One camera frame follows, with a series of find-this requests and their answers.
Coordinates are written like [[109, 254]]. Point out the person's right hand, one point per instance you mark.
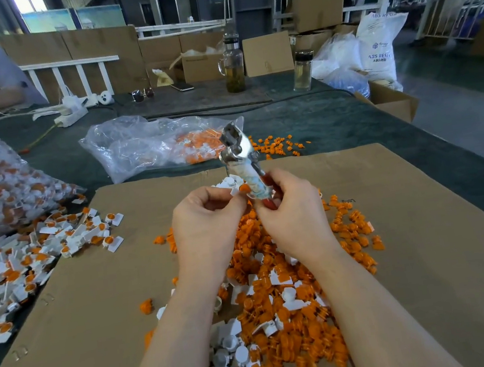
[[298, 216]]

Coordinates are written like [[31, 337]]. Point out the person's left hand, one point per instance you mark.
[[209, 234]]

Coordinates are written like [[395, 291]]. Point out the orange white plastic piece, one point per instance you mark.
[[115, 244], [115, 219]]

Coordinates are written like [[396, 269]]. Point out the pile of orange and white parts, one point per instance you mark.
[[282, 318]]

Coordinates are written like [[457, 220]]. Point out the pile of assembled white-orange parts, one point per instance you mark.
[[17, 266]]

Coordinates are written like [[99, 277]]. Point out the person's left forearm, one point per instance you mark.
[[171, 355]]

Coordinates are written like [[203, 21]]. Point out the person's right forearm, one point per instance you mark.
[[385, 327]]

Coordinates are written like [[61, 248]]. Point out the scatter of orange offcuts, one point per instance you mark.
[[280, 146]]

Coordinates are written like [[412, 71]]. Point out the small clear plastic bag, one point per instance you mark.
[[131, 147]]

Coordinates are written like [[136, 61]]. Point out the open brown cardboard box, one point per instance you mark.
[[391, 104]]

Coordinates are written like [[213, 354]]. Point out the glass bottle with black lid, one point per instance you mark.
[[304, 71]]

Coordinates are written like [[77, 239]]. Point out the black phone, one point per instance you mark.
[[182, 87]]

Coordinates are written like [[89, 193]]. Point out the clear blue plastic bag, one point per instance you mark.
[[340, 69]]

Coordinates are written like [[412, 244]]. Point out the flat brown cardboard panel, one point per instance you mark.
[[268, 54]]

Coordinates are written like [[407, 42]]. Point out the brown cardboard sheet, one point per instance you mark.
[[64, 316], [468, 245]]

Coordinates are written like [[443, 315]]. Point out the glass tea jar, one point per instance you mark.
[[232, 63]]

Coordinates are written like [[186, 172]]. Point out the open cardboard box with paper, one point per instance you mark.
[[201, 66]]

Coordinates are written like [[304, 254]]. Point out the white power strip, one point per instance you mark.
[[72, 113]]

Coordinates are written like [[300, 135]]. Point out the white woven sack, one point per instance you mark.
[[383, 43]]

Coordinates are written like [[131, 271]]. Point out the row of upright cardboard sheets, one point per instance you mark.
[[123, 46]]

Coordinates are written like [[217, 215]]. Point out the dark steel pillar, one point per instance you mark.
[[255, 1]]

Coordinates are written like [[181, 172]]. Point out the white metal rack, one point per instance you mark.
[[456, 16]]

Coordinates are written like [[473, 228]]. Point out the white railing frame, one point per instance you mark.
[[69, 64]]

